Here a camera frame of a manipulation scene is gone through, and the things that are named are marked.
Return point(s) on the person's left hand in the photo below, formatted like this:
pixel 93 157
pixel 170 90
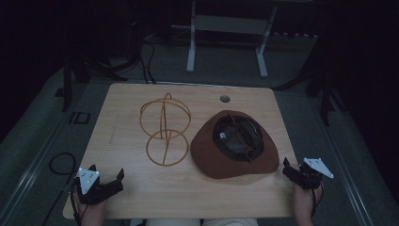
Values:
pixel 92 213

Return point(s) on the person's right hand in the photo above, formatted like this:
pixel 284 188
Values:
pixel 302 204

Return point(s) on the brown felt hat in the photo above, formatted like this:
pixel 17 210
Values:
pixel 207 157

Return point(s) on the white metal desk frame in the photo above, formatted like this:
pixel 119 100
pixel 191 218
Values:
pixel 230 24

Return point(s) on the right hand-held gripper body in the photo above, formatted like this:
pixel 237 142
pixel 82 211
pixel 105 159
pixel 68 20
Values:
pixel 309 177

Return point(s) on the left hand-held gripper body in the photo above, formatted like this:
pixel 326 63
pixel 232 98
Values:
pixel 94 190

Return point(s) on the black tripod stand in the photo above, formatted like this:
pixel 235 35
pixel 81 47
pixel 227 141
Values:
pixel 67 84

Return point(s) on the dark metal stand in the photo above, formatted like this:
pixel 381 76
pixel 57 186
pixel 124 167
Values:
pixel 326 97

